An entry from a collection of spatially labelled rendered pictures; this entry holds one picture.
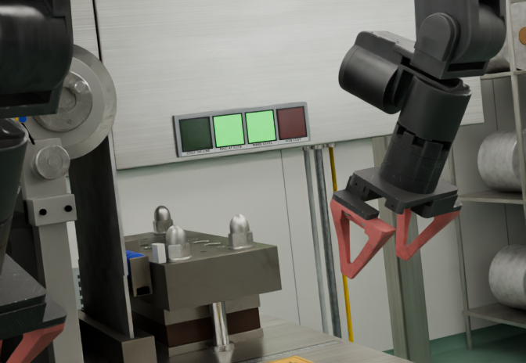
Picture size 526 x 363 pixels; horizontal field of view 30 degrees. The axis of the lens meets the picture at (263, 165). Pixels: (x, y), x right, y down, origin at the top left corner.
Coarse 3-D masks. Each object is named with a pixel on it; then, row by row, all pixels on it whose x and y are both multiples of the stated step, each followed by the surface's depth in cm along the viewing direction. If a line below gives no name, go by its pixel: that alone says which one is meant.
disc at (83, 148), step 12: (84, 60) 123; (96, 60) 124; (96, 72) 124; (108, 72) 124; (108, 84) 124; (108, 96) 124; (108, 108) 124; (36, 120) 120; (108, 120) 124; (96, 132) 124; (108, 132) 124; (84, 144) 123; (96, 144) 124; (72, 156) 122
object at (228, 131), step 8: (216, 120) 166; (224, 120) 166; (232, 120) 167; (240, 120) 167; (216, 128) 166; (224, 128) 166; (232, 128) 167; (240, 128) 167; (216, 136) 166; (224, 136) 166; (232, 136) 167; (240, 136) 167; (224, 144) 166; (232, 144) 167
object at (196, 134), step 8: (184, 120) 163; (192, 120) 164; (200, 120) 164; (184, 128) 163; (192, 128) 164; (200, 128) 164; (208, 128) 165; (184, 136) 163; (192, 136) 164; (200, 136) 164; (208, 136) 165; (184, 144) 163; (192, 144) 164; (200, 144) 164; (208, 144) 165
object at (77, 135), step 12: (72, 60) 122; (84, 72) 123; (96, 84) 123; (96, 96) 123; (96, 108) 123; (96, 120) 123; (36, 132) 120; (48, 132) 121; (60, 132) 122; (72, 132) 122; (84, 132) 123; (72, 144) 122
